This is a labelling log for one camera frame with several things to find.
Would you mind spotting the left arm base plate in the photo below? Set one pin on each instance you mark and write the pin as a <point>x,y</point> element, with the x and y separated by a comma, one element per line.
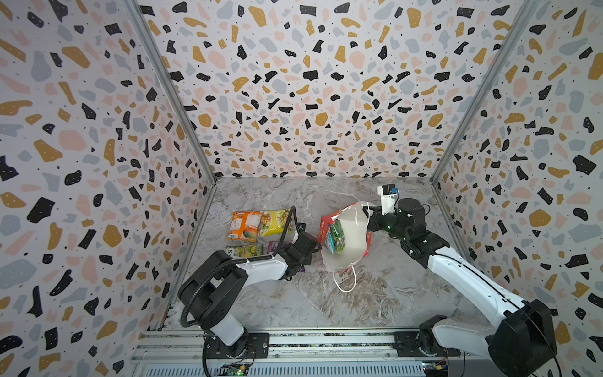
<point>253,345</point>

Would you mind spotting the right circuit board with wires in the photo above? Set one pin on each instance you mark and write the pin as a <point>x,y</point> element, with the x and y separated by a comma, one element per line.
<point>435,369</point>

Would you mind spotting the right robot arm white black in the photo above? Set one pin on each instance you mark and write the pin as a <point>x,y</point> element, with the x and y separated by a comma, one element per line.
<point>519,338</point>

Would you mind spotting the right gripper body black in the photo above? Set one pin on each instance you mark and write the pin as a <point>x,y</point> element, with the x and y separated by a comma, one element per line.
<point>374,220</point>

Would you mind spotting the yellow-green snack packet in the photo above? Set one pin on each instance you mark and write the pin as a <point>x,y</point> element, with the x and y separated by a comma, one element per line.
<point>273,222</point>

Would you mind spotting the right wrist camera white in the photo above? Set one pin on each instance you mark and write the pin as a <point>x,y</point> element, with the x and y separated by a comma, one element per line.
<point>389,195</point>

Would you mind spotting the left green circuit board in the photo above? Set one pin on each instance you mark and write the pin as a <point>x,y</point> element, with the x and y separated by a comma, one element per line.
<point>236,369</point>

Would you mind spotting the purple candy packet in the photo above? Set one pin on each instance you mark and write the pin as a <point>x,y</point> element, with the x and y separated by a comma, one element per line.
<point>272,247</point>

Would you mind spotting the red paper gift bag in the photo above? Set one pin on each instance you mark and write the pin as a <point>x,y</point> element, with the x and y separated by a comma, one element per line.
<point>357,242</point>

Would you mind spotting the orange fruit candy packet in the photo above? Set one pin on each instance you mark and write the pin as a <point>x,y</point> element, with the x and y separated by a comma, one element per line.
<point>244,226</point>

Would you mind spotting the green yellow candy packet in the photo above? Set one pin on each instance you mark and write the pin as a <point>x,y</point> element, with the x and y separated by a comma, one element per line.
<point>244,251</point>

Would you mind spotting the aluminium mounting rail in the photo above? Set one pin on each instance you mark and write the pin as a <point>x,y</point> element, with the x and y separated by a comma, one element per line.
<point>298,352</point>

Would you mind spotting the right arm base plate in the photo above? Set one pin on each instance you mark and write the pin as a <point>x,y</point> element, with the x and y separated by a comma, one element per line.
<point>408,345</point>

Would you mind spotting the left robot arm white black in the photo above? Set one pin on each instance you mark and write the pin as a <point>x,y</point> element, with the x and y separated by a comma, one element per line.
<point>209,294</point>

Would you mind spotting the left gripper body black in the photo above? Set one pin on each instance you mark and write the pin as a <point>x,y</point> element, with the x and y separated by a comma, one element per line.
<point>305,261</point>

